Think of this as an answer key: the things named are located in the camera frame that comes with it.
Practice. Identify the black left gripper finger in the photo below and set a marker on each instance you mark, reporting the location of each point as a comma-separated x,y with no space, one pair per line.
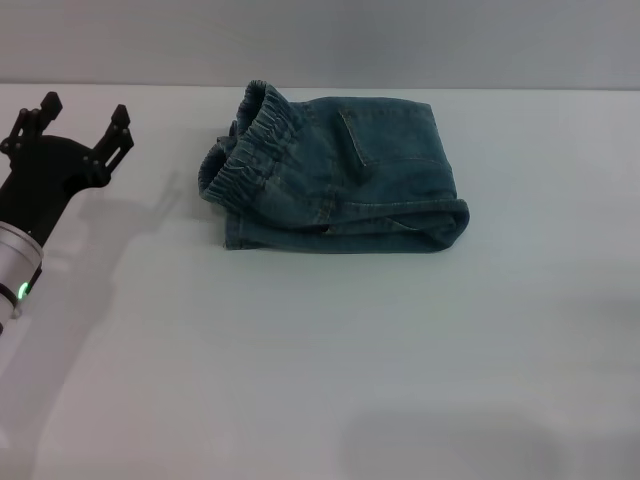
112,145
30,125

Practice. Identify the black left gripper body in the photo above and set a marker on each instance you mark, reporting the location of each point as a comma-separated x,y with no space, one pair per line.
42,180

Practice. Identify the blue denim shorts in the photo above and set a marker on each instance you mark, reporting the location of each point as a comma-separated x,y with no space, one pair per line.
345,175

